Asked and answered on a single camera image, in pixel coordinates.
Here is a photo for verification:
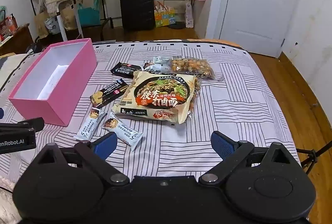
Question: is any beige instant noodle packet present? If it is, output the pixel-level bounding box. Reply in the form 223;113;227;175
111;70;198;125

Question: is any white snack bar packet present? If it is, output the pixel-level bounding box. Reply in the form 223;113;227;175
73;107;107;142
102;113;144;152

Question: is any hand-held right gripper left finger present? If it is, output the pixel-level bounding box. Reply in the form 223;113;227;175
32;133;130;186

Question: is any teal shopping bag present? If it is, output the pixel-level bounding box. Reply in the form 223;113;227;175
77;0;101;27

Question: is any striped bed sheet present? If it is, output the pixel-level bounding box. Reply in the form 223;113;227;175
0;39;303;224

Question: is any white blue printed bag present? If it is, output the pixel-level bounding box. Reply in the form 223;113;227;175
44;17;61;34

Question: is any white door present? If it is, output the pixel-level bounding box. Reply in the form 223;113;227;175
219;0;306;59

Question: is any beige fluffy blanket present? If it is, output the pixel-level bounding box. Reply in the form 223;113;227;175
0;175;21;224

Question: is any wooden nightstand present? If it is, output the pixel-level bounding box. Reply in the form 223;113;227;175
0;23;34;56

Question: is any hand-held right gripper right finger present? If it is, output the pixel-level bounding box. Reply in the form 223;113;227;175
198;131;300;185

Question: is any black suitcase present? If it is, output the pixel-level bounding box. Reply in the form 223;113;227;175
119;0;155;31

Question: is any grey yellow duvet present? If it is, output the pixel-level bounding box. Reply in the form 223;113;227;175
0;53;34;100

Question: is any black cracker packet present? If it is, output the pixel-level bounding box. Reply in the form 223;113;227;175
90;80;129;108
110;62;144;78

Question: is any brown paper bag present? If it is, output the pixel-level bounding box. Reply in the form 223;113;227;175
34;10;51;38
61;5;78;30

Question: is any pink cardboard box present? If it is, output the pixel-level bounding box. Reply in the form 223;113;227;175
8;38;98;127

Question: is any clear bag of coated peanuts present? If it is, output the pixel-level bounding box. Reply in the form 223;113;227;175
168;56;216;81
185;75;202;121

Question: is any colourful gift bag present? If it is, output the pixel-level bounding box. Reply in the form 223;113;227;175
154;1;176;28

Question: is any black tripod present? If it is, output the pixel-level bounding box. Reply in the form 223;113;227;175
296;140;332;175

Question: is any white grey snack packet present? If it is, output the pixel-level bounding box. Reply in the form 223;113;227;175
143;56;172;72

